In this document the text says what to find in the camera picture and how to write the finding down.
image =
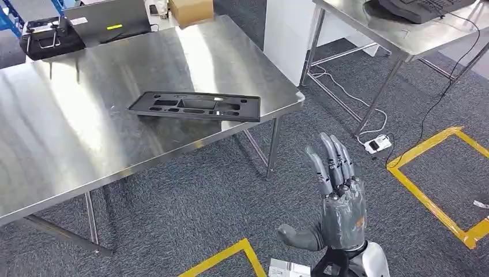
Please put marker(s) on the white paper scrap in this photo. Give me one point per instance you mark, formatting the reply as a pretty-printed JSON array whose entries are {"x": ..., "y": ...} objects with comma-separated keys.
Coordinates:
[{"x": 482, "y": 205}]

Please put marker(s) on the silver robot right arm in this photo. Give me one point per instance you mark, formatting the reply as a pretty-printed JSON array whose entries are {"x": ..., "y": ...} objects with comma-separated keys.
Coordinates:
[{"x": 374, "y": 264}]

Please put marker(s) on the black plastic plate frame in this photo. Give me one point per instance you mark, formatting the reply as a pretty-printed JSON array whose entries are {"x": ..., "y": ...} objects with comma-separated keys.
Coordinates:
[{"x": 250, "y": 109}]

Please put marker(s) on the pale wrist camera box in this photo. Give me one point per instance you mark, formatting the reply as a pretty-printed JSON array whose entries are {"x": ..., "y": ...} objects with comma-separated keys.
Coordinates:
[{"x": 286, "y": 269}]

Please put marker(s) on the yellow floor tape marking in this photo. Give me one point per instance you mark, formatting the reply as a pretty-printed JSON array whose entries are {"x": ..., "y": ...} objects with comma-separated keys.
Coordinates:
[{"x": 470, "y": 237}]

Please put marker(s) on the brown cardboard box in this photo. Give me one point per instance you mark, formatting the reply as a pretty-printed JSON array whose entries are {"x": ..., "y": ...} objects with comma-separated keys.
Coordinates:
[{"x": 191, "y": 11}]

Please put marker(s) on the white power strip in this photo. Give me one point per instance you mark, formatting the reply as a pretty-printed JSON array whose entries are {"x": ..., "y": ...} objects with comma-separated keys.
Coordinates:
[{"x": 378, "y": 144}]

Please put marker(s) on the clear bottle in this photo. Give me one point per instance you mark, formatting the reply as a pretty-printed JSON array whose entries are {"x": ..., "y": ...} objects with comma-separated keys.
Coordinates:
[{"x": 162, "y": 9}]

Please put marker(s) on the black carry bag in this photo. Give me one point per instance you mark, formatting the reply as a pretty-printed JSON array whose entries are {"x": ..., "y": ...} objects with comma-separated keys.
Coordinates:
[{"x": 49, "y": 49}]

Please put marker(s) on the black keyboard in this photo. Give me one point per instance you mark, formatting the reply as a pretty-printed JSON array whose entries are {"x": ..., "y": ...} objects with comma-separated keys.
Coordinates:
[{"x": 420, "y": 11}]

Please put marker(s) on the large stainless steel table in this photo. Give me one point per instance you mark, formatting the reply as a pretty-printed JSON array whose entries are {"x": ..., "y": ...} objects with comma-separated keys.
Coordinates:
[{"x": 76, "y": 114}]

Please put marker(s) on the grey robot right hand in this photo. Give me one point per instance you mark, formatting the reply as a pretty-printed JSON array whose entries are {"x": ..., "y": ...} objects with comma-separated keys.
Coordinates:
[{"x": 344, "y": 218}]

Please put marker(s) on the grey laptop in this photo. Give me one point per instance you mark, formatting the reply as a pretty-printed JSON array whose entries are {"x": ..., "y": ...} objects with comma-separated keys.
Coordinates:
[{"x": 107, "y": 15}]

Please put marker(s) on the blue steel shelf rack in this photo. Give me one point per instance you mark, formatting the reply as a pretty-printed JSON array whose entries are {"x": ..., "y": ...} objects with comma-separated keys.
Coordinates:
[{"x": 7, "y": 21}]

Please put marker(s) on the black phone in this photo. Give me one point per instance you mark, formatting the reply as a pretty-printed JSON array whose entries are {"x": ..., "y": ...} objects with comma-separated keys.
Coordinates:
[{"x": 153, "y": 10}]

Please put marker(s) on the white cabinet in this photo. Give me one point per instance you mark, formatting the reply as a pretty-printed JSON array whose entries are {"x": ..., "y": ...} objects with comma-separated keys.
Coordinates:
[{"x": 286, "y": 38}]

